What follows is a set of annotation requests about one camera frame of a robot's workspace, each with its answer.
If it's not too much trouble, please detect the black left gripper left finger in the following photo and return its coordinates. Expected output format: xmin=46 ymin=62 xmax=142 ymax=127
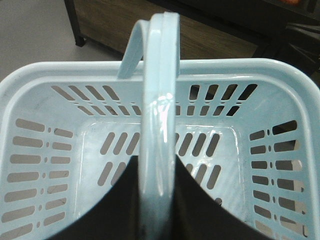
xmin=51 ymin=155 xmax=139 ymax=240

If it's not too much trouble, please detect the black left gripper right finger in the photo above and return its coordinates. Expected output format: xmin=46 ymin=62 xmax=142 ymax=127
xmin=171 ymin=156 xmax=270 ymax=240

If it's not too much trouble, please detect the light blue plastic basket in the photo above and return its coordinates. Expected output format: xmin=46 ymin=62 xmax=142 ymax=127
xmin=0 ymin=12 xmax=320 ymax=240

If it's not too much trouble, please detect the black wood display table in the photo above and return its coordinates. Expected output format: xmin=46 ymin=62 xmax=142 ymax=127
xmin=64 ymin=0 xmax=320 ymax=67

